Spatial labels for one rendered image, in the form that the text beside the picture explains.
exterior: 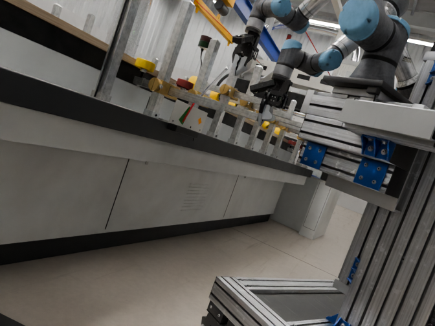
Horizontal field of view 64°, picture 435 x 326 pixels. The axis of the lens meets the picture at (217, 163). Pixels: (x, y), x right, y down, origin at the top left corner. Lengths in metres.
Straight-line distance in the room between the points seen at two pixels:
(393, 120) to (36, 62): 1.07
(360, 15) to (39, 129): 0.99
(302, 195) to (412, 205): 2.88
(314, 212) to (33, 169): 3.08
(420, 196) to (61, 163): 1.26
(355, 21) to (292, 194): 3.10
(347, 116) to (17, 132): 0.91
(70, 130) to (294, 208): 3.26
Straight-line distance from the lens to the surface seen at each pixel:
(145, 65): 1.49
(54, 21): 1.30
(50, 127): 1.13
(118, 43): 1.19
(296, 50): 1.50
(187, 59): 12.43
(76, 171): 1.51
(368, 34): 1.22
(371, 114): 1.05
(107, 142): 1.28
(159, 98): 1.38
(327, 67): 1.40
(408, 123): 1.00
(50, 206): 1.51
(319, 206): 3.93
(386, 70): 1.28
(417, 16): 10.05
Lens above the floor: 0.72
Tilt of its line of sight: 4 degrees down
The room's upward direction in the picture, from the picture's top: 20 degrees clockwise
